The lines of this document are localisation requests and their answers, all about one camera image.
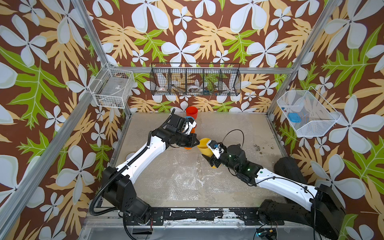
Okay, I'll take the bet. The white tape roll in basket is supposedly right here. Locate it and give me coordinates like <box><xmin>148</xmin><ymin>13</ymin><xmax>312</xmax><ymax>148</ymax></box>
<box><xmin>187</xmin><ymin>85</ymin><xmax>203</xmax><ymax>93</ymax></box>

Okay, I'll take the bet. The yellow tape roll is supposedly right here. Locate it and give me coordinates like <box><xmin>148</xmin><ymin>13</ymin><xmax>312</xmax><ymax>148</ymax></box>
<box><xmin>125</xmin><ymin>153</ymin><xmax>135</xmax><ymax>160</ymax></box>

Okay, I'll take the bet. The bubble orange glass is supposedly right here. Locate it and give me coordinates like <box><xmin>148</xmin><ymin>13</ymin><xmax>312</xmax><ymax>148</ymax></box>
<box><xmin>196</xmin><ymin>112</ymin><xmax>265</xmax><ymax>142</ymax></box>

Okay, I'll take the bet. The yellow wine glass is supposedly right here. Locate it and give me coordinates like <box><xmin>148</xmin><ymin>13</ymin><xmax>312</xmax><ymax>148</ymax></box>
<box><xmin>198</xmin><ymin>138</ymin><xmax>217</xmax><ymax>169</ymax></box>

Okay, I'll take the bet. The orange wine glass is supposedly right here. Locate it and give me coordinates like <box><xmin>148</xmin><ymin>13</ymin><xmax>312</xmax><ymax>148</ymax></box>
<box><xmin>184</xmin><ymin>128</ymin><xmax>199</xmax><ymax>150</ymax></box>

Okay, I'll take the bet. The bubble yellow glass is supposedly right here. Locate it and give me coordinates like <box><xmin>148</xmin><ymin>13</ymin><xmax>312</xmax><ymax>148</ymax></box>
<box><xmin>204</xmin><ymin>141</ymin><xmax>278</xmax><ymax>187</ymax></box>

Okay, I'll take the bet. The red wine glass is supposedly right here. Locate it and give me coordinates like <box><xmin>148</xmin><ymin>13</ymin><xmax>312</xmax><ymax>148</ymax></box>
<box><xmin>186</xmin><ymin>106</ymin><xmax>198</xmax><ymax>120</ymax></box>

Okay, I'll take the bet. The black wire basket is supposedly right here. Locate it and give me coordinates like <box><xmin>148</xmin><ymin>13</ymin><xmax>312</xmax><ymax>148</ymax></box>
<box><xmin>149</xmin><ymin>63</ymin><xmax>242</xmax><ymax>96</ymax></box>

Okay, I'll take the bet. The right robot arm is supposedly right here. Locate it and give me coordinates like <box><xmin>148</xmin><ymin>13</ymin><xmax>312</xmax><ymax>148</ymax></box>
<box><xmin>206</xmin><ymin>140</ymin><xmax>346</xmax><ymax>240</ymax></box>

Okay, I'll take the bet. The black mounting rail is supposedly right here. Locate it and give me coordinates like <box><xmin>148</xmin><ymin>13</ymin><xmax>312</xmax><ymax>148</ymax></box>
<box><xmin>122</xmin><ymin>208</ymin><xmax>270</xmax><ymax>227</ymax></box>

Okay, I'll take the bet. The blue object in basket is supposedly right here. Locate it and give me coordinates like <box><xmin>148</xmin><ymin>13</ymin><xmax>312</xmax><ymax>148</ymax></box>
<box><xmin>288</xmin><ymin>113</ymin><xmax>302</xmax><ymax>123</ymax></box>

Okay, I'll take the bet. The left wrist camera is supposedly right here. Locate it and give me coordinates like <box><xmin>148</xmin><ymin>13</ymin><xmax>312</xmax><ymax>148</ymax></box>
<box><xmin>185</xmin><ymin>119</ymin><xmax>197</xmax><ymax>135</ymax></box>

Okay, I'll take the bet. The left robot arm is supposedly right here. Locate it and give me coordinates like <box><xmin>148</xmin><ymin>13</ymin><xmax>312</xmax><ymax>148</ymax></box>
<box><xmin>89</xmin><ymin>113</ymin><xmax>200</xmax><ymax>224</ymax></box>

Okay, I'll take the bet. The bubble blue glass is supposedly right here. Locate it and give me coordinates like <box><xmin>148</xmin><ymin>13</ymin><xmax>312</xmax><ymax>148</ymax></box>
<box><xmin>135</xmin><ymin>162</ymin><xmax>204</xmax><ymax>203</ymax></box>

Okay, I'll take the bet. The white wire basket left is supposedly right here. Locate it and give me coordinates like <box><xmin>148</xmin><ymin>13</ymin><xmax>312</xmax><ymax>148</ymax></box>
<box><xmin>89</xmin><ymin>66</ymin><xmax>135</xmax><ymax>109</ymax></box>

